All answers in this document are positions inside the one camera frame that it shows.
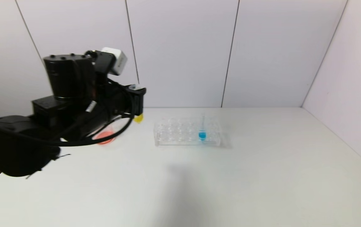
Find test tube with blue pigment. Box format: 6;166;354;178
198;114;208;141

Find clear glass beaker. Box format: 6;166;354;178
92;121;117;145

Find test tube with yellow pigment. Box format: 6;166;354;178
128;83;144;124

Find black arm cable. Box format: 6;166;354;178
0;90;136;221

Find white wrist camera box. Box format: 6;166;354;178
101;47;128;76

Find clear acrylic test tube rack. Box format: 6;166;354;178
154;117;223;148

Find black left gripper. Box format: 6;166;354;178
104;84;146;123

